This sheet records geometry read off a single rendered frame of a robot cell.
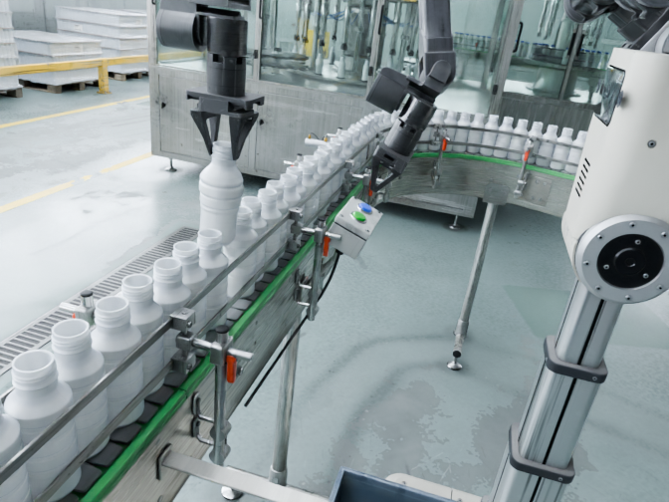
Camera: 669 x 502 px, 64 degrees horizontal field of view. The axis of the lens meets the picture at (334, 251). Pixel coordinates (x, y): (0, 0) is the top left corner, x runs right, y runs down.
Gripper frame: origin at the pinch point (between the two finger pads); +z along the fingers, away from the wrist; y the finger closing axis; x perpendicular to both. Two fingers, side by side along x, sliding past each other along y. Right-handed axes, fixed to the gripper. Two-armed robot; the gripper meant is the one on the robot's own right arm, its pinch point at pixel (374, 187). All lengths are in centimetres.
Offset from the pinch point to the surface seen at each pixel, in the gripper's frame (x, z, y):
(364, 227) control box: 2.3, 7.8, 2.4
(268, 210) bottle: -15.4, 11.0, 11.6
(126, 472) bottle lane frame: -6, 24, 63
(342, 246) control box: 0.4, 13.3, 3.9
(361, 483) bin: 20, 19, 51
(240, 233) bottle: -15.4, 11.4, 23.9
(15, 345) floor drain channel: -106, 164, -52
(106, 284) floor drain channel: -107, 165, -114
